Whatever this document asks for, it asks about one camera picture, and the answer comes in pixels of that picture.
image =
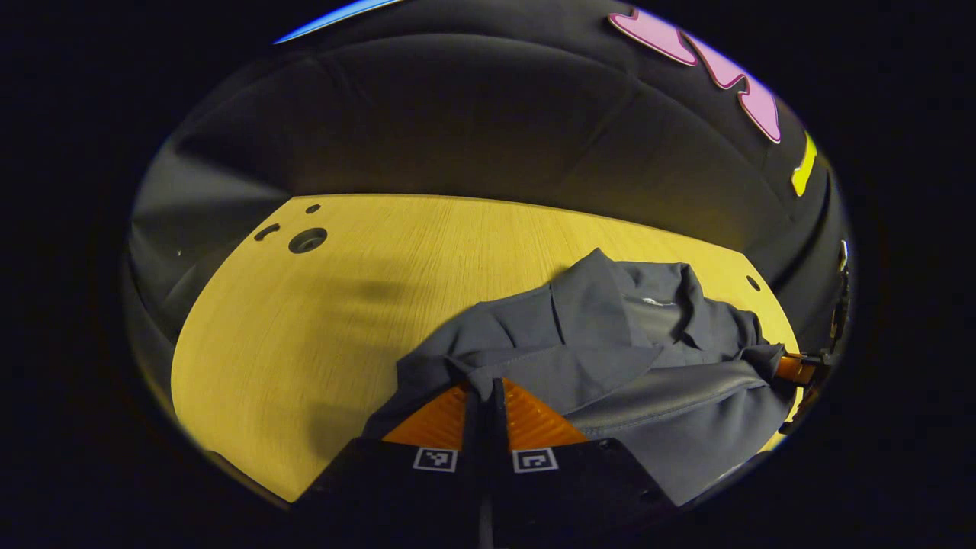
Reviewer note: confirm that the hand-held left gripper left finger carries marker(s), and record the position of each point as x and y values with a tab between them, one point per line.
474	488

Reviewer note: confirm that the black backdrop cloth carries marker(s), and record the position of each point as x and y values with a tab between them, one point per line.
457	114

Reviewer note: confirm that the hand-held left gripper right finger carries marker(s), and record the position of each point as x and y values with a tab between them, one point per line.
499	488

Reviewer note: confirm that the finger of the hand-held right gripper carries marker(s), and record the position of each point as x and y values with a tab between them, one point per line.
807	404
793	369

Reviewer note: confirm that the grey button shirt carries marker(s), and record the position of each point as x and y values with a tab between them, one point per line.
610	343

